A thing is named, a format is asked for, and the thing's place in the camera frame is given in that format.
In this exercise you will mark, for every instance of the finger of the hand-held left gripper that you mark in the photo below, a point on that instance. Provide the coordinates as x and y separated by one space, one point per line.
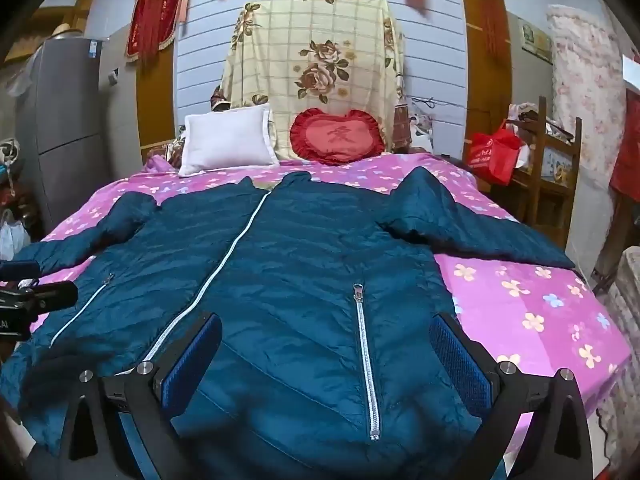
20 270
47 296

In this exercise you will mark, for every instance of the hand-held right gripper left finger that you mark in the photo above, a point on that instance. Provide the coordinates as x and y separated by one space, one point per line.
200 350

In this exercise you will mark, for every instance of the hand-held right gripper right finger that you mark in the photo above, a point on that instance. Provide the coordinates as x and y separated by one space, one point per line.
462 360

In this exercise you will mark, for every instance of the teal puffer jacket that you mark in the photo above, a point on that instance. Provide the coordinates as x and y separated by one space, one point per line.
300 285

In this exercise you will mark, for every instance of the white plastic bag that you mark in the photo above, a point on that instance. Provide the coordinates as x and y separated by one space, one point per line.
12 237

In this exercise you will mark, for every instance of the pink floral blanket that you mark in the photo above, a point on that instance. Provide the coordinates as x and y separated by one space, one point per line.
525 300

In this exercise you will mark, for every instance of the grey refrigerator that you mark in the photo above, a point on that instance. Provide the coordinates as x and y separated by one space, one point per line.
65 135

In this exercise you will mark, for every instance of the wooden chair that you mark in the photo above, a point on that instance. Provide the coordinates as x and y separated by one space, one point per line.
537 185

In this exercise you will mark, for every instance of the red shopping bag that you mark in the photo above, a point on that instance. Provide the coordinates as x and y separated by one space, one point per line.
492 157

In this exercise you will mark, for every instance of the white pillow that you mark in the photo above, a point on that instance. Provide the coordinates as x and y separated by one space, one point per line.
225 140

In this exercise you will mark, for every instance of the red heart cushion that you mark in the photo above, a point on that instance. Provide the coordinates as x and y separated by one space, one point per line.
335 137

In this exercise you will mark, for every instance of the red hanging cloth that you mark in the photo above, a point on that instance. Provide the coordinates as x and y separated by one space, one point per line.
627 160

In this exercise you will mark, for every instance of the pale floral curtain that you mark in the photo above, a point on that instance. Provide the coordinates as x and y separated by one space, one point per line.
585 85

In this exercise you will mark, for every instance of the cream rose print cloth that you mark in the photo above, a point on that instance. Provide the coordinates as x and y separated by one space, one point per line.
310 50

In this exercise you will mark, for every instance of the wall socket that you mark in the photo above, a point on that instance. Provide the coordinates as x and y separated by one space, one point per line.
113 78

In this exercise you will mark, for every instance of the red tasselled wall banner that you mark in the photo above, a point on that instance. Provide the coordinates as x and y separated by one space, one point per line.
155 15

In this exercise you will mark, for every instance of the small wall poster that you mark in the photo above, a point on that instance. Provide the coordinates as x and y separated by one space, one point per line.
535 40

